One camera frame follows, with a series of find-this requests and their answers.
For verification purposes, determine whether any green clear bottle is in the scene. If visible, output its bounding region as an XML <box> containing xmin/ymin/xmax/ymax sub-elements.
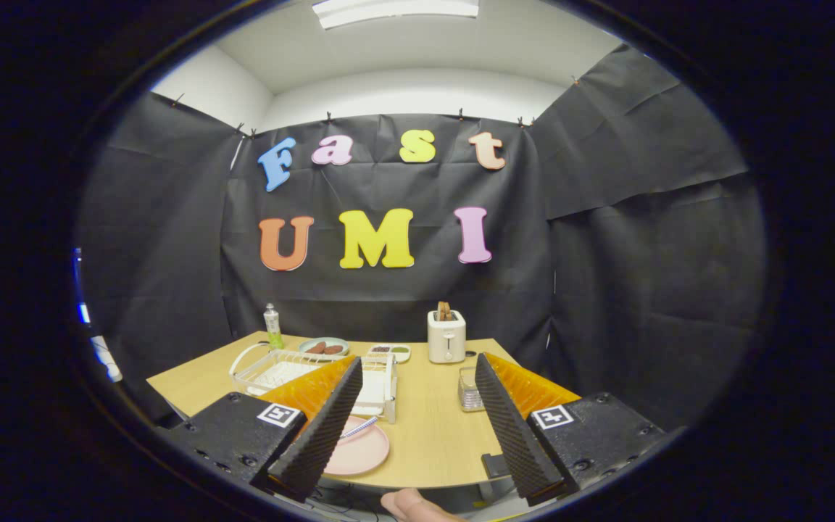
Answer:
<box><xmin>264</xmin><ymin>303</ymin><xmax>284</xmax><ymax>350</ymax></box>

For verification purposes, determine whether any ceiling light panel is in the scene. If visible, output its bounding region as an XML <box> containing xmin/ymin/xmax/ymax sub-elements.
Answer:
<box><xmin>312</xmin><ymin>0</ymin><xmax>480</xmax><ymax>30</ymax></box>

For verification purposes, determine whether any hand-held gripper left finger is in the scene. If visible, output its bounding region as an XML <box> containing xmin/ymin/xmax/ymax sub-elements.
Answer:
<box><xmin>164</xmin><ymin>355</ymin><xmax>364</xmax><ymax>503</ymax></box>

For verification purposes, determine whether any metal wire basket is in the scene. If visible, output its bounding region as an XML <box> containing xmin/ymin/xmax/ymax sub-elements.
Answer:
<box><xmin>458</xmin><ymin>366</ymin><xmax>487</xmax><ymax>413</ymax></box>

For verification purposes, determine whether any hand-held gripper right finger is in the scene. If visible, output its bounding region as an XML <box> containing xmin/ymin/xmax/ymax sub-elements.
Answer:
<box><xmin>474</xmin><ymin>352</ymin><xmax>668</xmax><ymax>507</ymax></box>

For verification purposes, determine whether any white wire dish rack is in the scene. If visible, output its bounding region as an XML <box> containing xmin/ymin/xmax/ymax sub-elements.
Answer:
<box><xmin>228</xmin><ymin>341</ymin><xmax>399</xmax><ymax>424</ymax></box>

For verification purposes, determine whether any blue lit screen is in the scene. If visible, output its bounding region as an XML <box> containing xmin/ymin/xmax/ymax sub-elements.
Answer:
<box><xmin>73</xmin><ymin>248</ymin><xmax>92</xmax><ymax>327</ymax></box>

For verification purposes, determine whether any pink plate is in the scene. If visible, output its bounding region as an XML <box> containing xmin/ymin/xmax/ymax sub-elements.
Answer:
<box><xmin>323</xmin><ymin>415</ymin><xmax>391</xmax><ymax>477</ymax></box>

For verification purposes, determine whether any light green plate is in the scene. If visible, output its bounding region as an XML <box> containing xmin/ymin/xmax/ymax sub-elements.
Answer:
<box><xmin>298</xmin><ymin>337</ymin><xmax>350</xmax><ymax>357</ymax></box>

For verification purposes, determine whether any white divided bean tray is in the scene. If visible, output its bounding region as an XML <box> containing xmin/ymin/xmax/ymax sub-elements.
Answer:
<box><xmin>367</xmin><ymin>344</ymin><xmax>412</xmax><ymax>364</ymax></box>

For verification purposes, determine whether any blue checkered handle spoon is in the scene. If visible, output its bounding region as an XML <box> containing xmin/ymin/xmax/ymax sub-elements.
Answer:
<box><xmin>338</xmin><ymin>415</ymin><xmax>380</xmax><ymax>442</ymax></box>

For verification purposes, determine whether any white device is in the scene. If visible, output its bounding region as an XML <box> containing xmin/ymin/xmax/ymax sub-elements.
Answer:
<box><xmin>90</xmin><ymin>335</ymin><xmax>123</xmax><ymax>383</ymax></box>

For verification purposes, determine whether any white toaster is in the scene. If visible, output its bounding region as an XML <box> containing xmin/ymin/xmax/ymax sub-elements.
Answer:
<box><xmin>428</xmin><ymin>310</ymin><xmax>467</xmax><ymax>365</ymax></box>

